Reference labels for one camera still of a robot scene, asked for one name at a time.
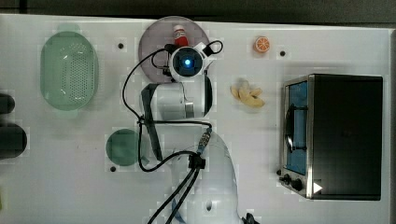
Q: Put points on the orange slice toy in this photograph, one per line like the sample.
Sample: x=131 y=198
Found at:
x=261 y=44

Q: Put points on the silver toaster oven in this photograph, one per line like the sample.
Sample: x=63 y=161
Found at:
x=332 y=132

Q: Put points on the green perforated colander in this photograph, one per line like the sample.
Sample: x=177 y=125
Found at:
x=69 y=71

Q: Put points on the black cylindrical object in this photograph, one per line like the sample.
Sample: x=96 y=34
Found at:
x=13 y=138

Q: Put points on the grey round plate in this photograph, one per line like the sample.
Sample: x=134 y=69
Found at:
x=160 y=33

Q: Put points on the red ketchup bottle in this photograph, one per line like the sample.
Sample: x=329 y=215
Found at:
x=180 y=37

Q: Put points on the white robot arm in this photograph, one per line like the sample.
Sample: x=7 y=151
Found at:
x=200 y=163

